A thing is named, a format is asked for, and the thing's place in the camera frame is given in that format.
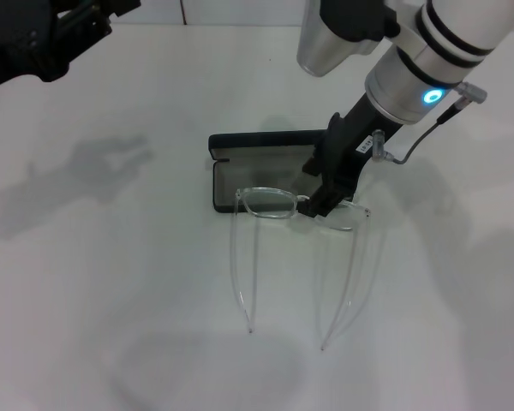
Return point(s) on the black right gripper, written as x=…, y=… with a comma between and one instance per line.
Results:
x=347, y=145

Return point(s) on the right wrist camera housing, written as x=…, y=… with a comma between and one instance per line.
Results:
x=321, y=51

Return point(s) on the black glasses case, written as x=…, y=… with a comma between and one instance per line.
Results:
x=228, y=175

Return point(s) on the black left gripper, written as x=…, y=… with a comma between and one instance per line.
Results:
x=21, y=47

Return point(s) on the clear white glasses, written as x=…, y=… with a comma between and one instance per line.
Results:
x=241, y=200

